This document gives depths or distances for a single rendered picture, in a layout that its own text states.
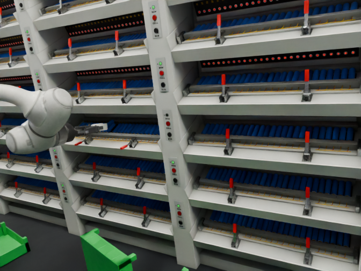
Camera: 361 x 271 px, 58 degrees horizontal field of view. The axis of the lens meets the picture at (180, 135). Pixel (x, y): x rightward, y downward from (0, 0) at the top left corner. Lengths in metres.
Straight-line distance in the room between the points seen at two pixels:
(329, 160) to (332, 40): 0.36
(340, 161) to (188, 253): 0.73
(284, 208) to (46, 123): 0.85
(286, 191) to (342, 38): 0.54
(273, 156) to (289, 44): 0.36
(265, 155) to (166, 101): 0.41
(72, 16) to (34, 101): 0.48
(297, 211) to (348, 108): 0.38
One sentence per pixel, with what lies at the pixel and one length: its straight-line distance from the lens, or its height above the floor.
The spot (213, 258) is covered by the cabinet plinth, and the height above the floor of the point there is 0.04.
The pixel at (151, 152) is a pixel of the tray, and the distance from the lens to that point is 1.33.
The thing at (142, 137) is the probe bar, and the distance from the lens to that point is 1.38.
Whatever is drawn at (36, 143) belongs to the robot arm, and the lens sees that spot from 1.22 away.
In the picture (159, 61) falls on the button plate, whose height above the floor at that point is 0.87.
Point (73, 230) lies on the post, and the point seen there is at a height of 0.02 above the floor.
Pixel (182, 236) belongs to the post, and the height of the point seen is 0.15.
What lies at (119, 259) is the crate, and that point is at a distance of 1.28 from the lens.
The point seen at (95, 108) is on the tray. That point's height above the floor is 0.70.
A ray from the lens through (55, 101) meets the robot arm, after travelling 1.10.
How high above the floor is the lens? 0.93
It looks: 16 degrees down
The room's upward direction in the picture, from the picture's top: 7 degrees counter-clockwise
